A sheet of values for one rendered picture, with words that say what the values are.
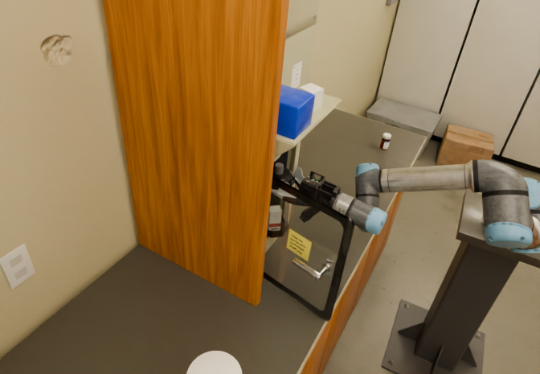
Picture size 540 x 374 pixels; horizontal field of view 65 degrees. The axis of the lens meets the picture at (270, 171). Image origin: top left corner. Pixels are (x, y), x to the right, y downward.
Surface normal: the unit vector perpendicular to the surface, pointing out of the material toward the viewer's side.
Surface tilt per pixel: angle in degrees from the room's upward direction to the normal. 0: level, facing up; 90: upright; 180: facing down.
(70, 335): 0
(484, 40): 90
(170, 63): 90
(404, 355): 0
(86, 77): 90
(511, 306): 0
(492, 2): 90
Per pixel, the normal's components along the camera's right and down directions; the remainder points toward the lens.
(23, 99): 0.87, 0.34
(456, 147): -0.43, 0.45
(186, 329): 0.07, -0.81
